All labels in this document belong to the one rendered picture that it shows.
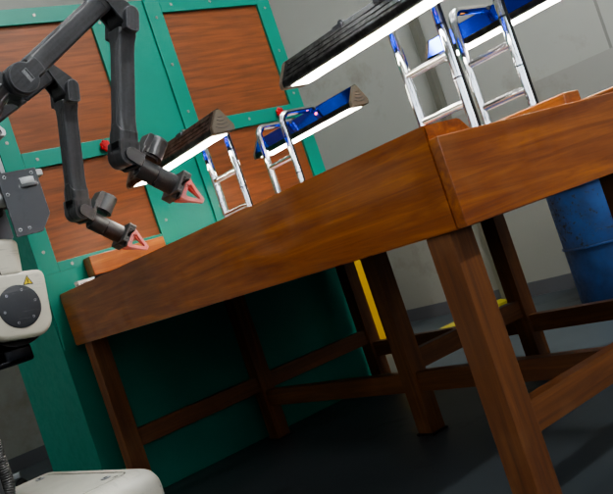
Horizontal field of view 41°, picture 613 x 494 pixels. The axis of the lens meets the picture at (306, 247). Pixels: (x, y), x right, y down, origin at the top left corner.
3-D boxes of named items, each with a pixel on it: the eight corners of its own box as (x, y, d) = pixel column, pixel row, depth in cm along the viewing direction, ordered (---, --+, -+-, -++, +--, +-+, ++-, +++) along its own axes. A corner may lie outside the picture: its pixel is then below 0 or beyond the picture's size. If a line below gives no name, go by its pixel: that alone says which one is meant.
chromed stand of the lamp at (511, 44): (553, 148, 203) (494, -23, 203) (492, 171, 219) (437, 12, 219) (594, 135, 215) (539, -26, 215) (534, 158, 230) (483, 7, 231)
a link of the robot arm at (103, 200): (63, 216, 255) (77, 212, 249) (76, 184, 260) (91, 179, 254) (94, 234, 262) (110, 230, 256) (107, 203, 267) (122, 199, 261)
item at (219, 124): (214, 133, 238) (206, 110, 238) (127, 189, 287) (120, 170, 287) (236, 129, 243) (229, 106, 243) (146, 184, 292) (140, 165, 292)
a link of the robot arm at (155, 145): (107, 163, 217) (124, 155, 211) (121, 126, 222) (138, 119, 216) (142, 185, 224) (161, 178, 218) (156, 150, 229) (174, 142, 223)
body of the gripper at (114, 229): (123, 231, 267) (102, 222, 264) (135, 224, 259) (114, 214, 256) (116, 249, 265) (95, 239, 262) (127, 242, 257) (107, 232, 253)
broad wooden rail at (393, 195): (458, 229, 138) (423, 124, 138) (76, 346, 282) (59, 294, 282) (501, 214, 146) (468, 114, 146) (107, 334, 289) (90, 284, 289)
